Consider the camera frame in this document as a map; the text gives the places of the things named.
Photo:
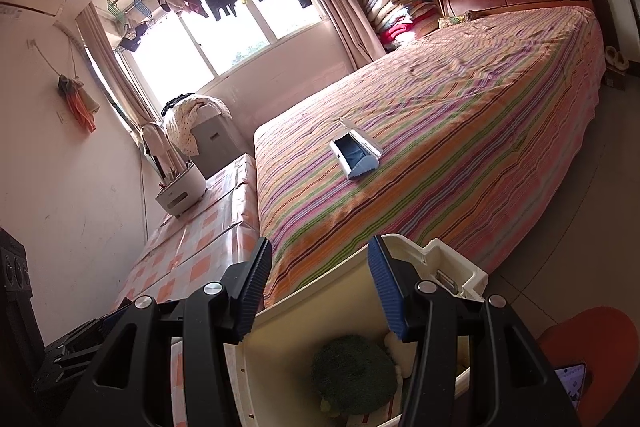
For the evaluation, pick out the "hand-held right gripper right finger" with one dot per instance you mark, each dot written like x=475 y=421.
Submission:
x=387 y=292

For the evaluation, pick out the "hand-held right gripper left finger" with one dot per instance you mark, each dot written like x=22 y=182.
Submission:
x=252 y=302

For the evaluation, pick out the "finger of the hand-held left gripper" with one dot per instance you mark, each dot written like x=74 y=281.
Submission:
x=80 y=339

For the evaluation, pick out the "cream plastic bin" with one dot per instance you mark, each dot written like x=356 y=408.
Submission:
x=300 y=322

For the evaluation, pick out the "white plush toy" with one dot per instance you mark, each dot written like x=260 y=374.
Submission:
x=402 y=359

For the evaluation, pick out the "green plush toy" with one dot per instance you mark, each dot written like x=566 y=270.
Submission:
x=350 y=372

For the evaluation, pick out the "checkered cloth covered table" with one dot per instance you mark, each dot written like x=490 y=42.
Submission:
x=200 y=227

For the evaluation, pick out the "open white glasses case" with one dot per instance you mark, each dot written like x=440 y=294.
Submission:
x=350 y=152

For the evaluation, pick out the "grey plastic cabinet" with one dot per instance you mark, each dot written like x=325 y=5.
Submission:
x=220 y=142

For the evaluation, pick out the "bed with striped sheet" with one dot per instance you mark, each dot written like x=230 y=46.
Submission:
x=425 y=132

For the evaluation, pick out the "pale pink fabric cover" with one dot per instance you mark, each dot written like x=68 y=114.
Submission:
x=157 y=147

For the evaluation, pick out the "dotted white cloth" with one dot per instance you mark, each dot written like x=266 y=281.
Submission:
x=182 y=122

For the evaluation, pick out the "orange hanging cloth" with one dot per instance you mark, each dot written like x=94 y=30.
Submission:
x=80 y=104

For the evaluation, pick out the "smartphone with lit screen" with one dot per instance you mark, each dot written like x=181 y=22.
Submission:
x=570 y=382

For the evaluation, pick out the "orange round stool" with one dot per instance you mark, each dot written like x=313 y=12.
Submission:
x=600 y=337

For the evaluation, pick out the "beige window curtain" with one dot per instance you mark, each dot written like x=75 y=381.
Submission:
x=350 y=27
x=120 y=77

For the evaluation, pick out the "bright window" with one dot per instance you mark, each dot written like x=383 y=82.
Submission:
x=200 y=42

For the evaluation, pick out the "small green floral pillow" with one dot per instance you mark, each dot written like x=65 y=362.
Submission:
x=455 y=21

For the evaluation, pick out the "pair of beige slippers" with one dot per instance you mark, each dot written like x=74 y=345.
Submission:
x=615 y=57

